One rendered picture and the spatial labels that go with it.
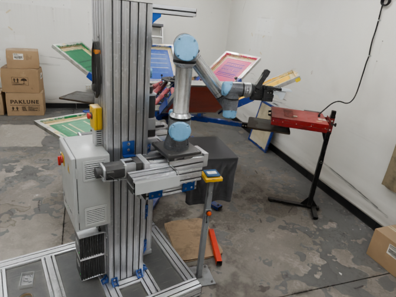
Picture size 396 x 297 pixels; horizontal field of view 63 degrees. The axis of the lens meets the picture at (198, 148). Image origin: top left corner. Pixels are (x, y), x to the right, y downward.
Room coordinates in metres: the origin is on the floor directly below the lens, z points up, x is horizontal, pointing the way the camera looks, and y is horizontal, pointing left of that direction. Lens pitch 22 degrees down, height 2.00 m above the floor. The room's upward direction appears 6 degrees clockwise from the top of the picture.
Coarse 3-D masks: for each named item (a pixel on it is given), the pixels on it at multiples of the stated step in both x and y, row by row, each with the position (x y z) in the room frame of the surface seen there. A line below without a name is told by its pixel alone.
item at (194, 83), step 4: (192, 80) 2.32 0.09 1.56; (196, 80) 2.34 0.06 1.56; (192, 84) 2.31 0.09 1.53; (196, 84) 2.32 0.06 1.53; (200, 84) 2.33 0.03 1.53; (204, 84) 2.34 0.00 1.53; (172, 96) 2.54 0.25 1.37; (168, 100) 2.66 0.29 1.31; (172, 100) 2.58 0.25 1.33; (168, 104) 2.68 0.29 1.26; (220, 108) 2.97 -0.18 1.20; (164, 112) 2.89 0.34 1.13; (196, 112) 3.00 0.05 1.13; (200, 112) 3.01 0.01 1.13; (204, 112) 3.03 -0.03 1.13; (208, 112) 3.04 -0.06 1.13; (212, 112) 3.06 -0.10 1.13; (216, 112) 3.07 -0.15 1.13
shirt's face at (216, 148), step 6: (192, 138) 2.74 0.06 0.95; (198, 138) 2.76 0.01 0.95; (204, 138) 2.77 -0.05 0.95; (210, 138) 2.79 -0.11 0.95; (216, 138) 2.81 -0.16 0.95; (192, 144) 2.60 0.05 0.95; (198, 144) 2.61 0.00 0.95; (204, 144) 2.63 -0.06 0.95; (210, 144) 2.64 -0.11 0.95; (216, 144) 2.66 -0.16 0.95; (222, 144) 2.67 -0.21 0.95; (204, 150) 2.49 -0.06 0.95; (210, 150) 2.51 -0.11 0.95; (216, 150) 2.52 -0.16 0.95; (222, 150) 2.53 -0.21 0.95; (228, 150) 2.55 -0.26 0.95; (210, 156) 2.38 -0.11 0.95; (216, 156) 2.40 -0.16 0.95; (222, 156) 2.41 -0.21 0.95; (228, 156) 2.42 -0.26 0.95; (234, 156) 2.43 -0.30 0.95
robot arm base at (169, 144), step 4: (168, 132) 1.75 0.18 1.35; (168, 136) 1.74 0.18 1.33; (164, 140) 1.77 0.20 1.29; (168, 140) 1.73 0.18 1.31; (172, 140) 1.71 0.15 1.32; (184, 140) 1.74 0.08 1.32; (164, 144) 1.74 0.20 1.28; (168, 144) 1.72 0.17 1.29; (172, 144) 1.71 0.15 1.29; (176, 144) 1.71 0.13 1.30; (180, 144) 1.71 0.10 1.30; (184, 144) 1.73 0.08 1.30; (188, 144) 1.76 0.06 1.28; (168, 148) 1.71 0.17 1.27; (172, 148) 1.70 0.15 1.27; (176, 148) 1.70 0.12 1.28; (180, 148) 1.71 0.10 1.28; (184, 148) 1.72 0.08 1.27; (188, 148) 1.76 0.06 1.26
